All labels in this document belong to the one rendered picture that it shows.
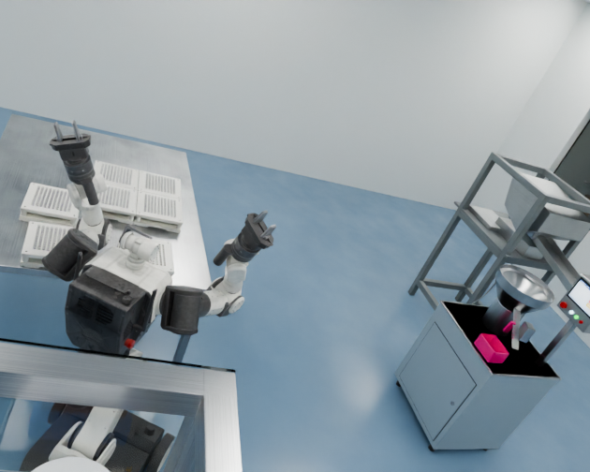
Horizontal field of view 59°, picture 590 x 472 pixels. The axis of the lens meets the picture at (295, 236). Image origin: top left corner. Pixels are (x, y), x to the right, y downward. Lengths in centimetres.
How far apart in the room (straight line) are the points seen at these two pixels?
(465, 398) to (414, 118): 402
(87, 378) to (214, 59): 493
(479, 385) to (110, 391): 263
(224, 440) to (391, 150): 596
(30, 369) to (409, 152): 617
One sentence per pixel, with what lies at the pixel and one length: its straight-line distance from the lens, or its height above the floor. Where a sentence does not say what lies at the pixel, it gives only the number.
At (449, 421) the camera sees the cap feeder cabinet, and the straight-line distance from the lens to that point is 348.
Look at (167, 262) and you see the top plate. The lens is 250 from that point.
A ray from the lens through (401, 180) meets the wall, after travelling 694.
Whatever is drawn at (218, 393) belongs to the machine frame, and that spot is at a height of 170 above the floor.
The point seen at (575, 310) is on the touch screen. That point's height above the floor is 120.
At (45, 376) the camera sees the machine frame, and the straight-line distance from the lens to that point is 90.
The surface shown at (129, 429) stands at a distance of 108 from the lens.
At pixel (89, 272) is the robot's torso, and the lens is 176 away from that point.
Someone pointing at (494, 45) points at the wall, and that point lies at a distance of 678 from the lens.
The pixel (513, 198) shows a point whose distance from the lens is 436.
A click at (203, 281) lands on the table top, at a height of 85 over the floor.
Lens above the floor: 238
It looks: 28 degrees down
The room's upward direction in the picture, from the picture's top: 24 degrees clockwise
